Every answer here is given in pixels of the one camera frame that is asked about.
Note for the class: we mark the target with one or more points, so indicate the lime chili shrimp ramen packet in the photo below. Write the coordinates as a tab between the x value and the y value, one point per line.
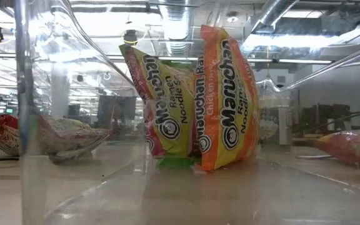
167	103

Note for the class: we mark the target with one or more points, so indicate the orange chicken ramen packet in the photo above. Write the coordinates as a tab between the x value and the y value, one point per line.
227	103

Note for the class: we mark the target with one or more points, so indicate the dark metal spoon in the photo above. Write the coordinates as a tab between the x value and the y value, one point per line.
73	154

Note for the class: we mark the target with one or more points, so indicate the red roast beef ramen packet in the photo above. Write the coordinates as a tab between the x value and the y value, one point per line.
355	150

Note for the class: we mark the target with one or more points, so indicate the black background monitor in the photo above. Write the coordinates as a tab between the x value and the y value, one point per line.
117	109

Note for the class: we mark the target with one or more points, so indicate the clear plastic storage bin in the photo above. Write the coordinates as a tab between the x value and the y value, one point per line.
198	193

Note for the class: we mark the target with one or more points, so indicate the silver metal spoon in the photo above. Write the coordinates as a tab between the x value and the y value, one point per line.
311	157

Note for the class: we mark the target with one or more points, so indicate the ribbed silver air duct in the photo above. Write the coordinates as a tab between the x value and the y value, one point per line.
173	18

